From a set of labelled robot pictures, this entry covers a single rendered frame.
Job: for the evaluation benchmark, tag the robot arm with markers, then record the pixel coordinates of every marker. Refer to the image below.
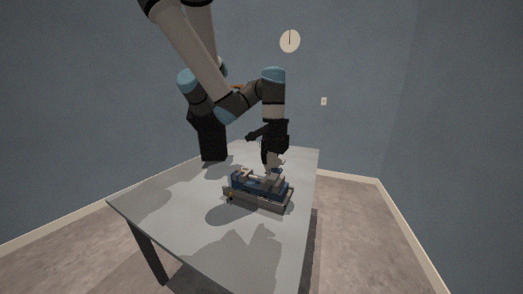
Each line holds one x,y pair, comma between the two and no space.
193,40

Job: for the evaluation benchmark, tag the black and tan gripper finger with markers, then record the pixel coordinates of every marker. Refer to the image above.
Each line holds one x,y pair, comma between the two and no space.
268,159
276,158

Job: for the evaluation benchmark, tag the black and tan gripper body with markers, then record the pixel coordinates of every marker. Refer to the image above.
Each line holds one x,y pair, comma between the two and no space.
276,135

